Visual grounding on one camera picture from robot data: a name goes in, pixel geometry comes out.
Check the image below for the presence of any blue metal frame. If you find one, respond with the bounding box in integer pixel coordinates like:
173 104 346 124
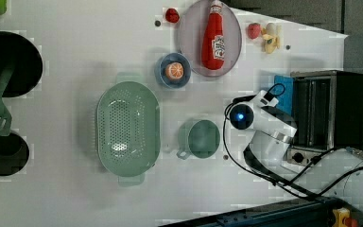
162 197 363 227

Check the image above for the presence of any small red strawberry toy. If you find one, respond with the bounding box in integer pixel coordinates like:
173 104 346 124
164 8 180 24

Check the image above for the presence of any large black bowl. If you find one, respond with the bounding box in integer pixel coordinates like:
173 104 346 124
0 31 43 97

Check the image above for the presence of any red ketchup bottle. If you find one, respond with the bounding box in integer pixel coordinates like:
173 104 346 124
201 0 225 70

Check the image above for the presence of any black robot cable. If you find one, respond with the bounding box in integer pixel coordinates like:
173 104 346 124
222 82 363 201

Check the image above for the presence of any grey round plate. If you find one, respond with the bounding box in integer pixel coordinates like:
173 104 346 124
178 0 242 77

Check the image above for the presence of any green cup with handle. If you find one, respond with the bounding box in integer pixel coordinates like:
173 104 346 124
177 119 220 160

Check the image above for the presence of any black toaster oven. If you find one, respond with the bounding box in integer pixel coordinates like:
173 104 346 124
286 70 363 166

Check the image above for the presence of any yellow banana toy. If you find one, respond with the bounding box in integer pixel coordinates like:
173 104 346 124
261 23 281 54

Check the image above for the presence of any blue small bowl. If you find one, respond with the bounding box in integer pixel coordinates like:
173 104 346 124
154 53 192 89

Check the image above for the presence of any orange slice toy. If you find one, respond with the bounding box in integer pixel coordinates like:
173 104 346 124
165 62 184 80

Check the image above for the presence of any green oval colander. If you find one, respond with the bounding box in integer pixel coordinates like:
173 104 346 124
95 73 161 187

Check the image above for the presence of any large red strawberry toy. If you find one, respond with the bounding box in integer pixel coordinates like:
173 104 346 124
247 23 261 40

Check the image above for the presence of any small black cylinder cup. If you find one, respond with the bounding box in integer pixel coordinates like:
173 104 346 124
0 133 30 176

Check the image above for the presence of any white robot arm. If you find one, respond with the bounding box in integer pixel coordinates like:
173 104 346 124
228 90 298 168

